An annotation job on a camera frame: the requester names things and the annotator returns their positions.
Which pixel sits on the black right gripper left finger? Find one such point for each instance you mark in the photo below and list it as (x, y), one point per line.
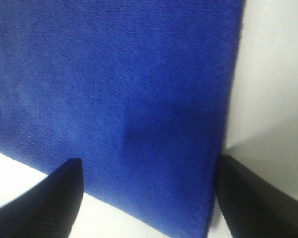
(49, 209)

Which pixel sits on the blue towel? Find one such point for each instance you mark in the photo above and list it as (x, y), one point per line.
(137, 89)

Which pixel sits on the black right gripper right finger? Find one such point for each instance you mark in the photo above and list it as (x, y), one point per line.
(253, 208)

